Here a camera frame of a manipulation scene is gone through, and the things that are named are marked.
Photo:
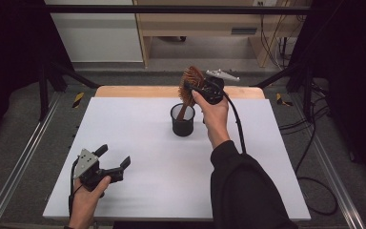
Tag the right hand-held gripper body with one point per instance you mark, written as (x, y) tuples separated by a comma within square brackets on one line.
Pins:
[(214, 90)]

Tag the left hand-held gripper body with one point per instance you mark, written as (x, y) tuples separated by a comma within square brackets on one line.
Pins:
[(87, 163)]

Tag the brown wooden paddle hairbrush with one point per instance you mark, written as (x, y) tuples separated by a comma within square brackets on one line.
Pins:
[(192, 76)]

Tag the black mesh cup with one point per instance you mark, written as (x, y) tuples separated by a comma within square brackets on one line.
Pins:
[(182, 129)]

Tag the person's right hand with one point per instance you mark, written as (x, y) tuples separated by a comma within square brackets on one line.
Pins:
[(216, 120)]

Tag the person's left hand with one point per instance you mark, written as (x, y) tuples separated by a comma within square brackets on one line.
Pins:
[(85, 203)]

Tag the white table sheet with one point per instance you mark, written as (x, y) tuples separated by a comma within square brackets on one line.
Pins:
[(165, 178)]

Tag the wooden table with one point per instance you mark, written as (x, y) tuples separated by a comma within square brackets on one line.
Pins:
[(139, 91)]

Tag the yellow black tape strip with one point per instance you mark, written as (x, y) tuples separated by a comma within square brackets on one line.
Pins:
[(77, 99), (280, 99)]

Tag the light wooden desk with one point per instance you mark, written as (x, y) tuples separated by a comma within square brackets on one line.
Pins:
[(197, 24)]

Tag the person's dark clothing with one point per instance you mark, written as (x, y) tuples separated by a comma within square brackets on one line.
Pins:
[(165, 225)]

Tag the black metal stand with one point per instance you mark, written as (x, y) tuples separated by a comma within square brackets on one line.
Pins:
[(43, 95), (308, 95)]

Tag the black metal crossbar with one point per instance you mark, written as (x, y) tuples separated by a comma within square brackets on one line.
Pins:
[(171, 9)]

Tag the white cabinet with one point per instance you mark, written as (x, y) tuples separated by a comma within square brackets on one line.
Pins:
[(98, 35)]

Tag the black curtain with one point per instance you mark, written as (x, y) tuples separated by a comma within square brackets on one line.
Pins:
[(9, 57), (355, 79)]

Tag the aluminium rail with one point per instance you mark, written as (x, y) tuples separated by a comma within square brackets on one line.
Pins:
[(19, 165), (340, 191)]

